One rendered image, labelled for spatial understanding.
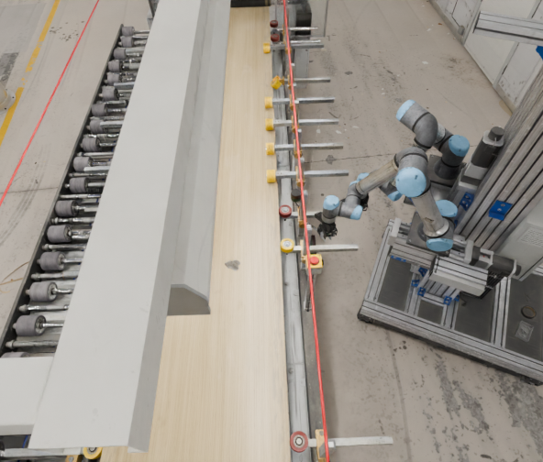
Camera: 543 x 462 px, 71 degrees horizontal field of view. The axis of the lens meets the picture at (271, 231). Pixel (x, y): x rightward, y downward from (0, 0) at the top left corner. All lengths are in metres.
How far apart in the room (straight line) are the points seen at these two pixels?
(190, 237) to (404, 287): 2.60
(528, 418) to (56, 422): 3.05
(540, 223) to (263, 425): 1.62
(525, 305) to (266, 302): 1.95
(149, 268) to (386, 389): 2.64
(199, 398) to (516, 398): 2.15
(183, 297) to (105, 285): 0.12
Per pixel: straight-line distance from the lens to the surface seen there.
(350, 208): 1.93
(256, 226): 2.28
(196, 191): 0.52
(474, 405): 3.08
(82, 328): 0.36
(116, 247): 0.39
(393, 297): 2.93
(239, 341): 1.97
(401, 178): 1.67
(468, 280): 2.26
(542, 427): 3.25
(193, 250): 0.47
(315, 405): 2.10
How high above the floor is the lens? 2.76
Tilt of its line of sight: 55 degrees down
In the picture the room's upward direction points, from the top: 2 degrees counter-clockwise
